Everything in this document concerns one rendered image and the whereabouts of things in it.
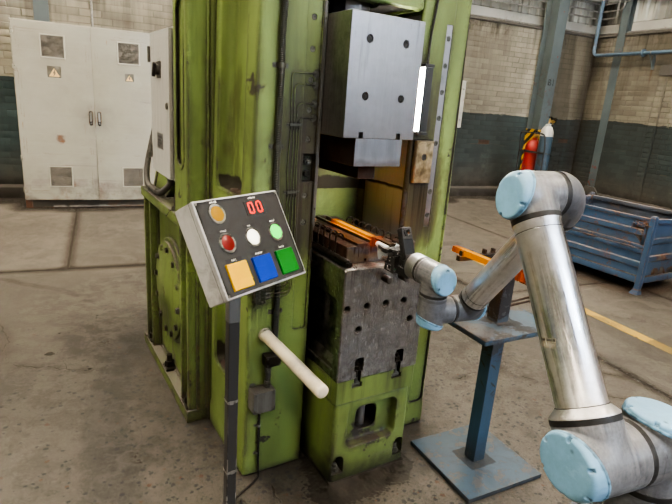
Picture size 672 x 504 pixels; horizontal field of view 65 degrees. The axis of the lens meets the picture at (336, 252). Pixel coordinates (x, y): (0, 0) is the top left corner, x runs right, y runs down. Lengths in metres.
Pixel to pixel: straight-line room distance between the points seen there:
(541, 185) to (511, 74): 8.85
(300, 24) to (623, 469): 1.52
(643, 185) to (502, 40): 3.47
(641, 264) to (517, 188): 4.14
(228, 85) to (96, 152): 4.98
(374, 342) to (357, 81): 0.95
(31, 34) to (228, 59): 5.04
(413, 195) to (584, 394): 1.20
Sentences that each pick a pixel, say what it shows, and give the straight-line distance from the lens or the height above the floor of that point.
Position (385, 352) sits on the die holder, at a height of 0.55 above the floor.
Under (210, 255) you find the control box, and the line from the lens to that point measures 1.42.
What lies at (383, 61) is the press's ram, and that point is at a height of 1.62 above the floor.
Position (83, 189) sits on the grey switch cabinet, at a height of 0.23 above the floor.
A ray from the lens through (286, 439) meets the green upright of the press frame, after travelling 2.32.
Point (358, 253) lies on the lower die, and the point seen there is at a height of 0.95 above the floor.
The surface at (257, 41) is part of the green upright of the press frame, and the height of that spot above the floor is 1.65.
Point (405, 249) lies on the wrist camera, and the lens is 1.78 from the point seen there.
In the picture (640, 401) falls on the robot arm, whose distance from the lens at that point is 1.44.
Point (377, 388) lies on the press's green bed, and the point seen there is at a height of 0.40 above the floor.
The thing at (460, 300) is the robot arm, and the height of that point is 0.89.
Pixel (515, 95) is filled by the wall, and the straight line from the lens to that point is 10.23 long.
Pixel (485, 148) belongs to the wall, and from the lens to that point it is 9.93.
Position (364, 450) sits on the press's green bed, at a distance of 2.30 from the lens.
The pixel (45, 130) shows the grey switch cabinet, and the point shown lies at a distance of 7.07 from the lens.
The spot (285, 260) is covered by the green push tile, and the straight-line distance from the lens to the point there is 1.58.
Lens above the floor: 1.48
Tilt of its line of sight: 16 degrees down
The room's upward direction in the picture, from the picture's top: 4 degrees clockwise
